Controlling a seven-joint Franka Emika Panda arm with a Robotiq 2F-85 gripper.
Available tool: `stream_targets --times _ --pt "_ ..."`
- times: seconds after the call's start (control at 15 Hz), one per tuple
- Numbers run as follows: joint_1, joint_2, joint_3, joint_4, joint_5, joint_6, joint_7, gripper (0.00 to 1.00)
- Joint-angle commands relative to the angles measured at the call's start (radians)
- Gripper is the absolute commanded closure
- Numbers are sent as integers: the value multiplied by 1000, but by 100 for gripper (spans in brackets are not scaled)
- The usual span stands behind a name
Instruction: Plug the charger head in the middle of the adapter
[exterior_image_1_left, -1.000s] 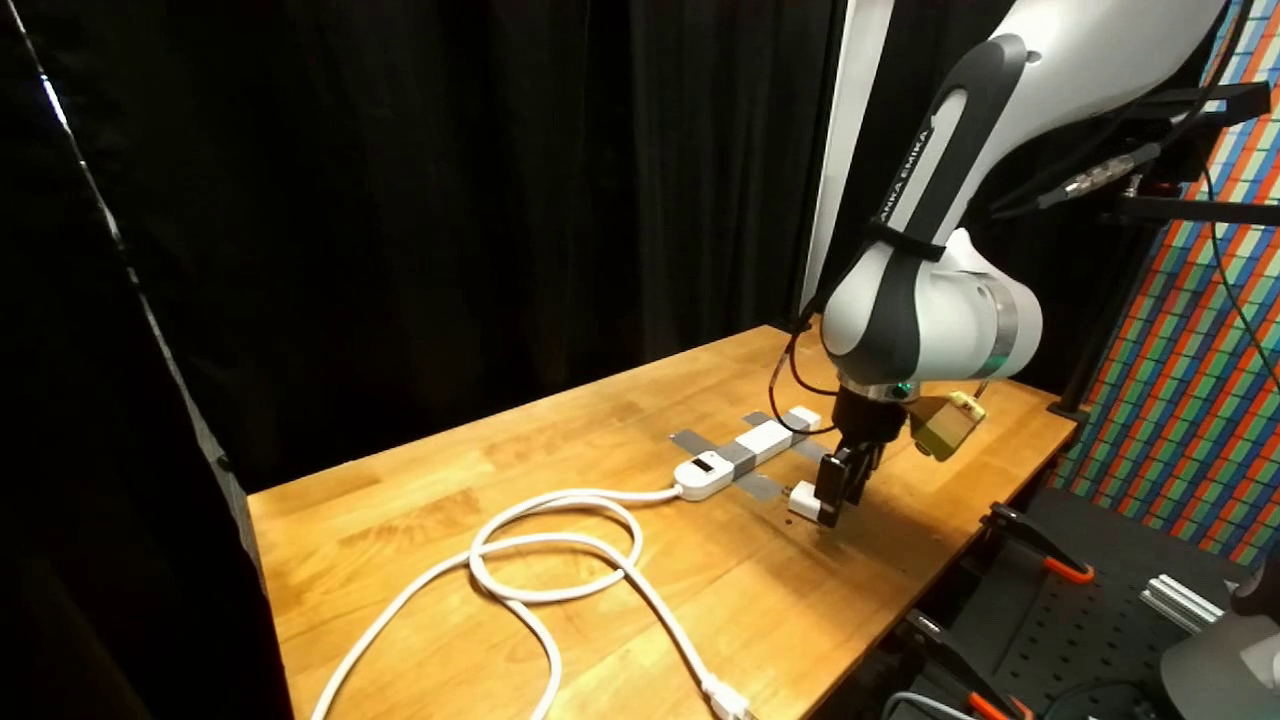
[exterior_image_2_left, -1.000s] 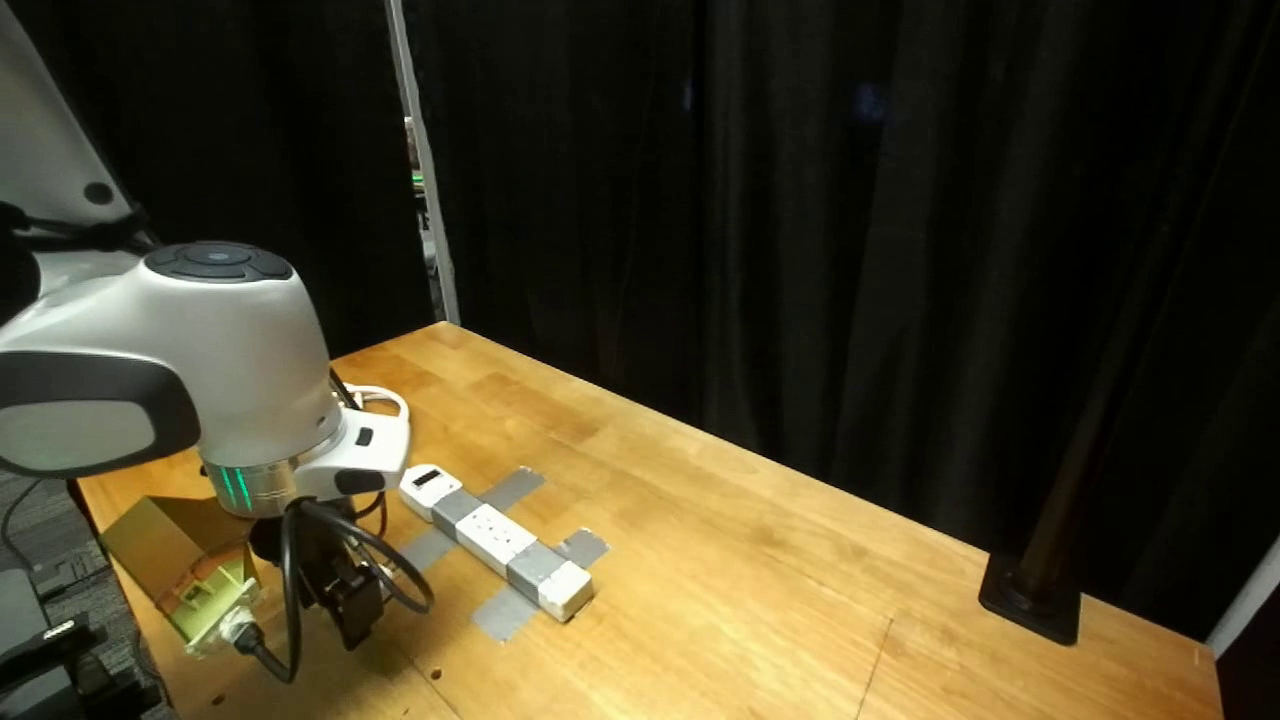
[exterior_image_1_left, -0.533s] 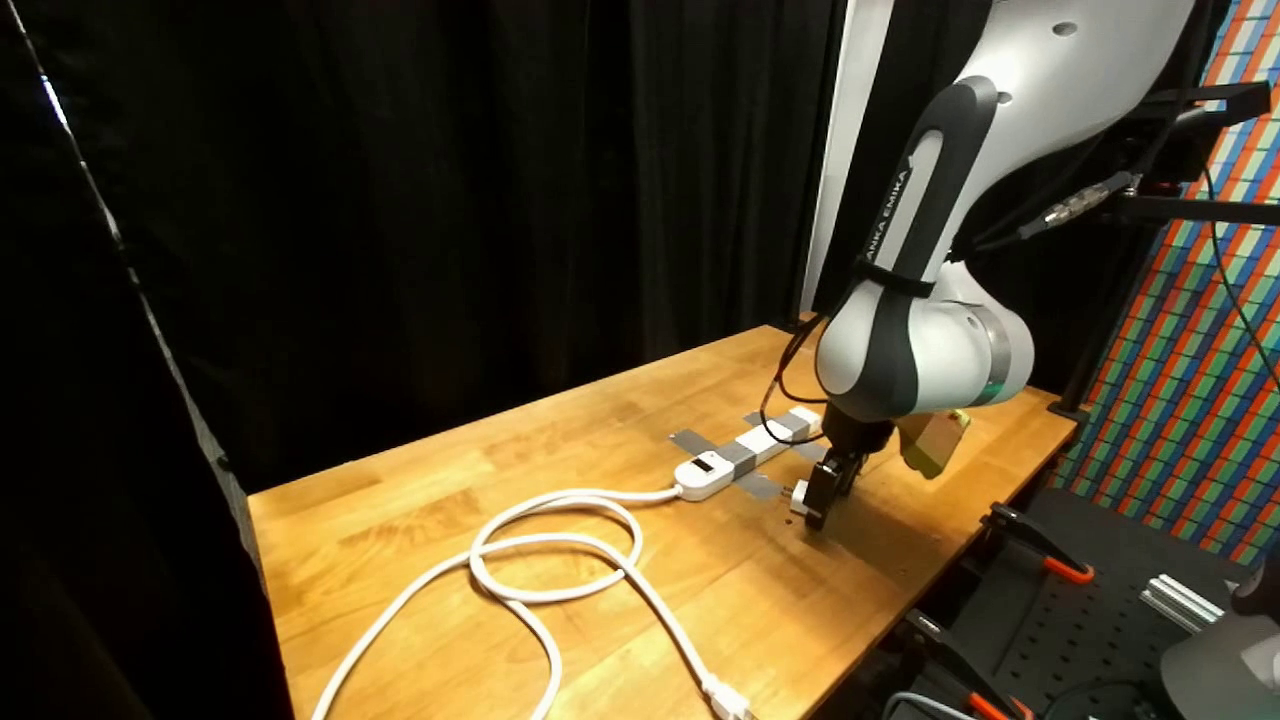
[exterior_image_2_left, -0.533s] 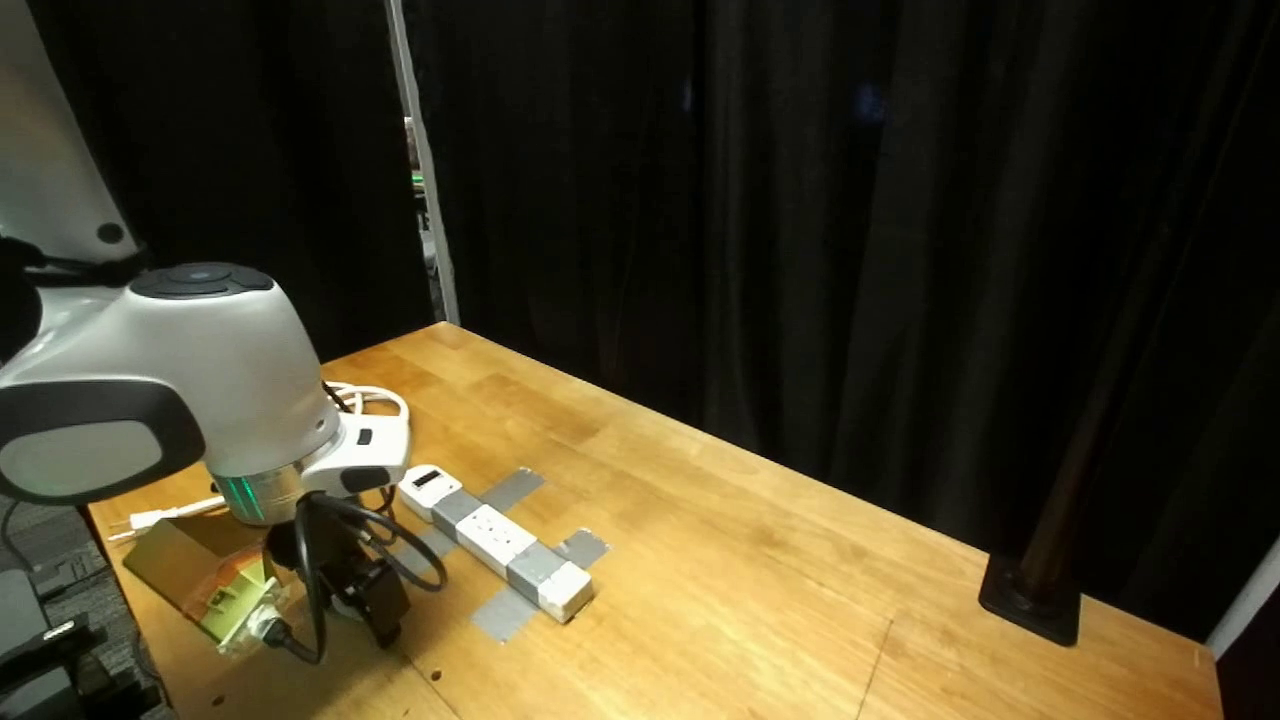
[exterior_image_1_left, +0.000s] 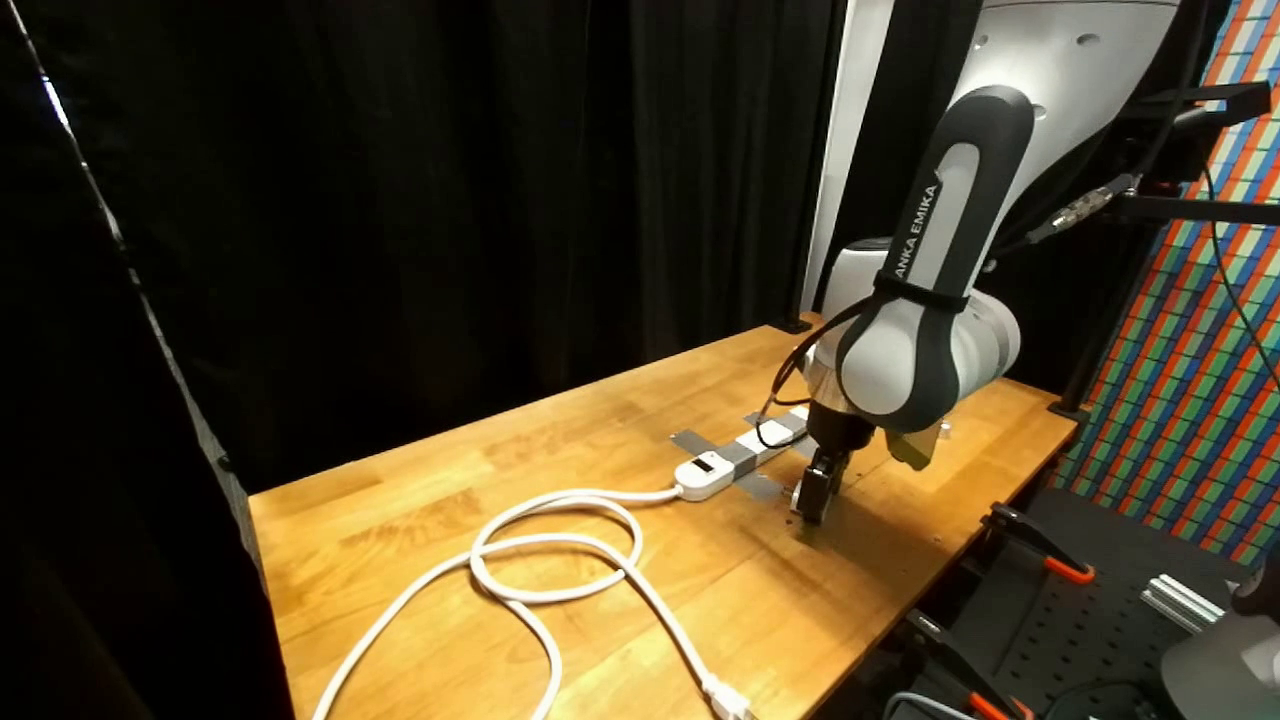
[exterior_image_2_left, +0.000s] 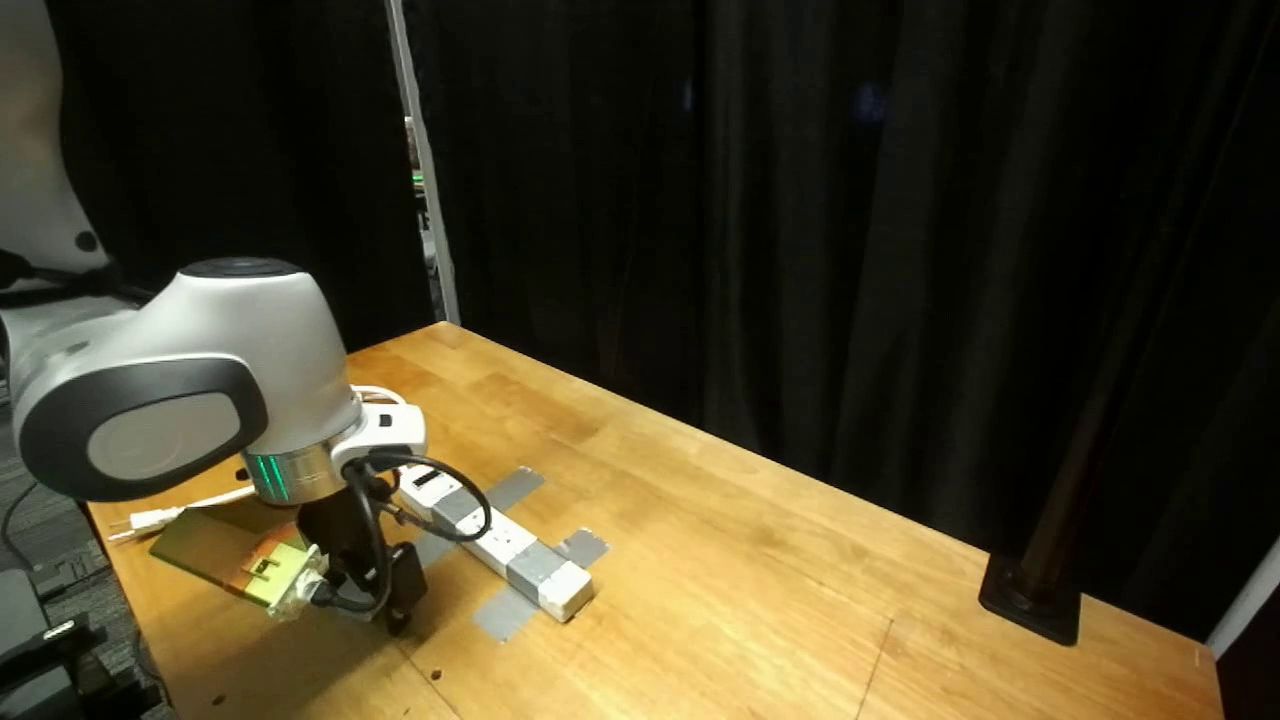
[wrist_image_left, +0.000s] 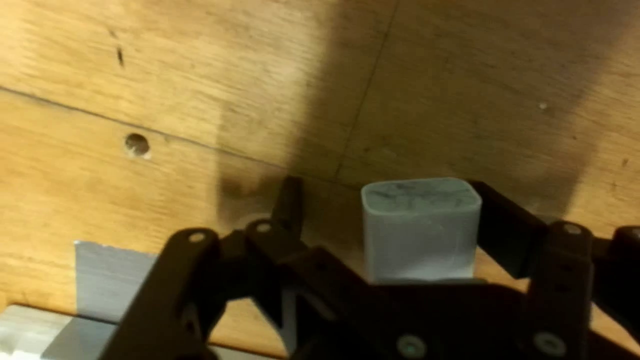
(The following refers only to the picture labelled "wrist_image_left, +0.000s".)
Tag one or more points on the white charger head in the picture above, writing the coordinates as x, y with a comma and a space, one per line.
420, 233

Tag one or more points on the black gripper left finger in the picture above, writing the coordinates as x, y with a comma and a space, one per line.
266, 301

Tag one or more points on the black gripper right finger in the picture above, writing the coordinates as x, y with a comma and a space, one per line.
566, 293

